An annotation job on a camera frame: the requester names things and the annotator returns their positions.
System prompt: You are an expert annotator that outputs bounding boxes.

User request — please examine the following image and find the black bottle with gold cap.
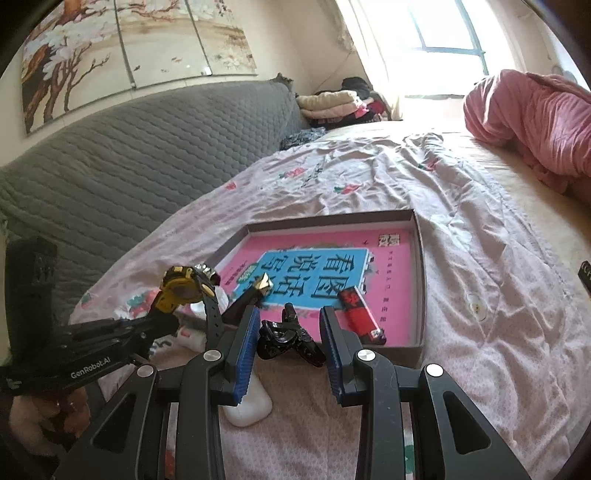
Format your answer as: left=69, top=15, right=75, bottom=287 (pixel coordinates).
left=222, top=272, right=274, bottom=329

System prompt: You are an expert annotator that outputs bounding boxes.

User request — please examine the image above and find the black hair claw clip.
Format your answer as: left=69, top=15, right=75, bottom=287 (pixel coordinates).
left=256, top=302, right=327, bottom=368

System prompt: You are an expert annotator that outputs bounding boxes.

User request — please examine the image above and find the brown cardboard box tray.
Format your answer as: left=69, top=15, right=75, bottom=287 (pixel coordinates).
left=178, top=209, right=428, bottom=368

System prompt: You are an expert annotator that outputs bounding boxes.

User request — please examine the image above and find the strawberry printed bed sheet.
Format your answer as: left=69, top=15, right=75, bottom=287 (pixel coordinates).
left=69, top=122, right=591, bottom=480

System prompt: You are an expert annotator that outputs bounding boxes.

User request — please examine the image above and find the yellow black wristwatch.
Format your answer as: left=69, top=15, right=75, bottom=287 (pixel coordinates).
left=154, top=264, right=228, bottom=352

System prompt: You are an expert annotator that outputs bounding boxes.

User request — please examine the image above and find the pink duvet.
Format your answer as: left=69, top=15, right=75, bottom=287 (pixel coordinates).
left=463, top=69, right=591, bottom=195

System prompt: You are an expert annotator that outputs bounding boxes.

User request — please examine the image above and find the red black lighter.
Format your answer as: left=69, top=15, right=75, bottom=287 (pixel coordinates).
left=337, top=286, right=387, bottom=346

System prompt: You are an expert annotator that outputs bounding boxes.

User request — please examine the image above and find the window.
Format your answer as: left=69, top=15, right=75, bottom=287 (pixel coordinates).
left=406, top=0, right=491, bottom=77

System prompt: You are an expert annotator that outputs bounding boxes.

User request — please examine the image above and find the person's left hand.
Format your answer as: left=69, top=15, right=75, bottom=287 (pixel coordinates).
left=9, top=390, right=90, bottom=439

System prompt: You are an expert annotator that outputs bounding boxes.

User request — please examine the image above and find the beige folded blanket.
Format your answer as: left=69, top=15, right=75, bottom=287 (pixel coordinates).
left=295, top=89, right=359, bottom=123

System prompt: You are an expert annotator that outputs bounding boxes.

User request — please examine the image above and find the pile of dark clothes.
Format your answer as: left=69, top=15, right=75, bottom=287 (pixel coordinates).
left=342, top=76, right=387, bottom=126

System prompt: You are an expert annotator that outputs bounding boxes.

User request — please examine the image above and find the grey quilted headboard cover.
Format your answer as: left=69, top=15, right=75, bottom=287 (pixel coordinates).
left=0, top=74, right=311, bottom=296

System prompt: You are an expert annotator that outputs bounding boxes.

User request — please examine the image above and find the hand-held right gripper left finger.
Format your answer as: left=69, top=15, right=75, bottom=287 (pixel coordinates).
left=51, top=305, right=262, bottom=480

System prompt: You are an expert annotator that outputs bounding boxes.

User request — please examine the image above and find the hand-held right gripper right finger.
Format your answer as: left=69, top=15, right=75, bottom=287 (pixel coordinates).
left=320, top=305, right=532, bottom=480

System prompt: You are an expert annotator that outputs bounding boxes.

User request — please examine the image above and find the cream curtain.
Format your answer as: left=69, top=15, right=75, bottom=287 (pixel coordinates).
left=335, top=0, right=416, bottom=123

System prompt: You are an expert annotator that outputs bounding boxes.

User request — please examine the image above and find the blossom wall painting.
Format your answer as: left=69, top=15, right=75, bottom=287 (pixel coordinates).
left=21, top=0, right=259, bottom=136

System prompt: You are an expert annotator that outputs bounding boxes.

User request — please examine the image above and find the pink children's book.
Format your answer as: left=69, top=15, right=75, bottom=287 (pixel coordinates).
left=185, top=231, right=415, bottom=348

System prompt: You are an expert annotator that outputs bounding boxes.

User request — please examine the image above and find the white plastic case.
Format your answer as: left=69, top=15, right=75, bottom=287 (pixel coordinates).
left=224, top=371, right=273, bottom=428

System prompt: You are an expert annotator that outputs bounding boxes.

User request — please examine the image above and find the dark patterned cloth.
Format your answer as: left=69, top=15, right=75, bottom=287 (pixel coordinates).
left=279, top=127, right=329, bottom=151

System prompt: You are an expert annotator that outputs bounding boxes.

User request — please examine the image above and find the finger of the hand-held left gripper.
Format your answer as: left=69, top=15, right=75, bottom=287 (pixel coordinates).
left=104, top=330, right=178, bottom=366
left=65, top=310, right=181, bottom=346

